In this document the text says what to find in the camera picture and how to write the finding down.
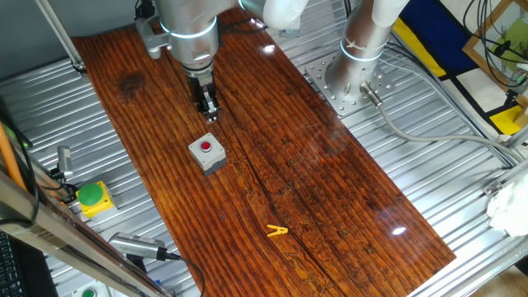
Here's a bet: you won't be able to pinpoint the black usb camera cable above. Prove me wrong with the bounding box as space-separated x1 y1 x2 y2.
164 251 206 297

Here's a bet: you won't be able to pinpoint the metal corner bracket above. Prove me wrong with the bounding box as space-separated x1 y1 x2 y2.
482 180 505 197

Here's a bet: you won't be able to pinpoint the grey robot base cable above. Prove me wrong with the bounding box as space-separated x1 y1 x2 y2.
359 81 528 164

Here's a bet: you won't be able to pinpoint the wooden picture frame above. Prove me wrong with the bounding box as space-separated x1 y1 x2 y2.
461 0 528 108

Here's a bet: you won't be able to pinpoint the slanted metal pole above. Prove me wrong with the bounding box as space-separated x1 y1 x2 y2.
35 0 88 78

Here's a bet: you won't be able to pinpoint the grey box green flat button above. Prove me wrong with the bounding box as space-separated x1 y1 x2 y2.
72 282 111 297

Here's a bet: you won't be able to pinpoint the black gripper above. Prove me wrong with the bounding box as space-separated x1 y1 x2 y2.
185 70 222 125

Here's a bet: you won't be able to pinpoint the black keyboard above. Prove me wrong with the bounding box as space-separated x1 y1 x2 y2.
0 230 26 297

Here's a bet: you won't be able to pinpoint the yellow clothespin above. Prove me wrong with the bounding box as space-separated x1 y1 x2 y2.
266 224 289 238

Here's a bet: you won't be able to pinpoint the orange rod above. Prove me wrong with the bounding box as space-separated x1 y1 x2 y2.
0 122 28 191

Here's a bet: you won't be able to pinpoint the tangled black cables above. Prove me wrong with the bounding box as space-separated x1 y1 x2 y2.
462 0 528 90

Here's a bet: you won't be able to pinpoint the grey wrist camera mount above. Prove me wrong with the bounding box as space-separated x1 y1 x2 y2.
134 16 172 60

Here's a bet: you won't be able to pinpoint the yellow box green mushroom button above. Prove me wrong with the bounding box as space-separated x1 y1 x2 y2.
75 180 116 219

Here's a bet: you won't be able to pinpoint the grey box red push button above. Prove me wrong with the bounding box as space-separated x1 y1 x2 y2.
187 132 228 177

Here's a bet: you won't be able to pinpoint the blue yellow patterned mat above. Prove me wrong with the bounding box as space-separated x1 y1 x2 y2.
391 0 528 137

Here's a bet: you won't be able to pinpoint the aluminium frame bar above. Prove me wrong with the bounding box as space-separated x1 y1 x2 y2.
0 168 172 297

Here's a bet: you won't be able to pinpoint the silver ribbed depth camera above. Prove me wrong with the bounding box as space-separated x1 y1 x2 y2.
56 145 74 179
108 231 168 262

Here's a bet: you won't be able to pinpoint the white crumpled cloth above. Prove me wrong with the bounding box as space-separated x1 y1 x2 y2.
485 172 528 238

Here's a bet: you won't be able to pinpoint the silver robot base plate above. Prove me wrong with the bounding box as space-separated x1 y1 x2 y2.
304 51 398 117

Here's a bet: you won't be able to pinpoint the glossy wood grain board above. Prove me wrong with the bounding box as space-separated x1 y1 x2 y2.
70 7 457 297

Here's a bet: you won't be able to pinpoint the black camera stand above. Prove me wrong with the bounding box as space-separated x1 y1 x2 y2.
125 253 148 274

